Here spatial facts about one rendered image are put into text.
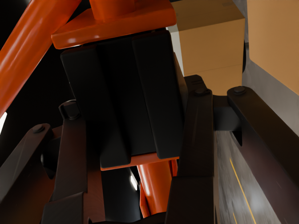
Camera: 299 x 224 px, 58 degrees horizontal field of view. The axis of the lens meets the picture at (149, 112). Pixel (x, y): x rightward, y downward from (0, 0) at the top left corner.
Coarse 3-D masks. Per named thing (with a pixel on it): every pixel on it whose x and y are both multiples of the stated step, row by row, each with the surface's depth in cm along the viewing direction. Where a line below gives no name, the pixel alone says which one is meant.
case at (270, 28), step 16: (256, 0) 29; (272, 0) 25; (288, 0) 22; (256, 16) 30; (272, 16) 26; (288, 16) 22; (256, 32) 31; (272, 32) 26; (288, 32) 23; (256, 48) 32; (272, 48) 27; (288, 48) 24; (272, 64) 28; (288, 64) 24; (288, 80) 25
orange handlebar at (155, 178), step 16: (96, 0) 13; (112, 0) 13; (128, 0) 13; (96, 16) 13; (112, 16) 13; (176, 160) 24; (144, 176) 18; (160, 176) 18; (144, 192) 20; (160, 192) 19; (144, 208) 19; (160, 208) 19
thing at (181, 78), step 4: (176, 56) 19; (176, 60) 18; (176, 64) 17; (176, 68) 17; (180, 68) 17; (180, 72) 16; (180, 76) 15; (180, 80) 15; (184, 80) 15; (180, 84) 14; (184, 84) 14; (180, 88) 14; (184, 88) 14; (180, 92) 14; (184, 92) 14; (184, 96) 14; (184, 100) 14; (184, 104) 14; (184, 108) 15; (184, 112) 15; (184, 116) 15
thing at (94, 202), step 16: (64, 112) 14; (80, 112) 15; (64, 128) 13; (80, 128) 13; (64, 144) 12; (80, 144) 12; (64, 160) 11; (80, 160) 11; (96, 160) 13; (64, 176) 10; (80, 176) 10; (96, 176) 12; (64, 192) 9; (80, 192) 8; (96, 192) 11; (48, 208) 8; (64, 208) 8; (80, 208) 8; (96, 208) 10
